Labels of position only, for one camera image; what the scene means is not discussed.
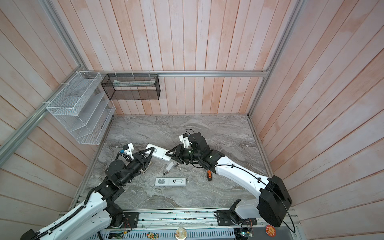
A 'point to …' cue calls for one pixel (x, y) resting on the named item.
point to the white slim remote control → (170, 181)
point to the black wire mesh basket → (132, 86)
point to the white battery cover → (170, 166)
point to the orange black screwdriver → (209, 175)
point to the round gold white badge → (180, 233)
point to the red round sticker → (270, 230)
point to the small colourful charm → (152, 235)
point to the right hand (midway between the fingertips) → (166, 155)
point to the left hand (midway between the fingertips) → (155, 151)
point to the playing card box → (148, 167)
